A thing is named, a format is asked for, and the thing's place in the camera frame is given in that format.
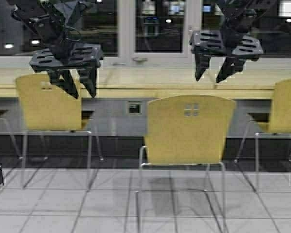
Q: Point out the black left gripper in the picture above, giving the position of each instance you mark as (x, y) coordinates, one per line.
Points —
(84, 56)

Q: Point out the grey wall socket box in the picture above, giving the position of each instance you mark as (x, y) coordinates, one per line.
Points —
(134, 107)

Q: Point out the yellow chair on right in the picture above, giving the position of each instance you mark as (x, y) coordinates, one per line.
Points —
(275, 123)

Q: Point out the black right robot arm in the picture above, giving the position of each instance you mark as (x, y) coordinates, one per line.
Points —
(232, 40)

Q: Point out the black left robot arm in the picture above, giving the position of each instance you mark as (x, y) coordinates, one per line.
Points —
(53, 23)

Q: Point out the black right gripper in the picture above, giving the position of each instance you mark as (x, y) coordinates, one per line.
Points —
(206, 44)

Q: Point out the yellow chair on left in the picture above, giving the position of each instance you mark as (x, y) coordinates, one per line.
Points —
(48, 108)

